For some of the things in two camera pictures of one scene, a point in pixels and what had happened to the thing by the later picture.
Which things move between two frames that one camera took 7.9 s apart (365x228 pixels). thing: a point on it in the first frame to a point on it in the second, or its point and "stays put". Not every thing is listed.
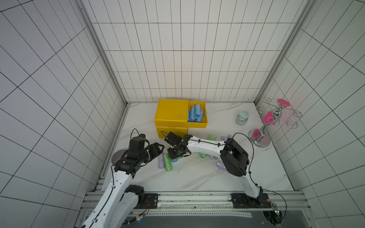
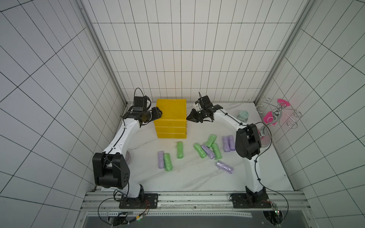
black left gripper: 156,151 to 157,111
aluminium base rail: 214,201 stays put
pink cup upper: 279,100 stays put
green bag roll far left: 168,165 stays put
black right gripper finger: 176,152 to 193,116
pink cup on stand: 269,118 stays put
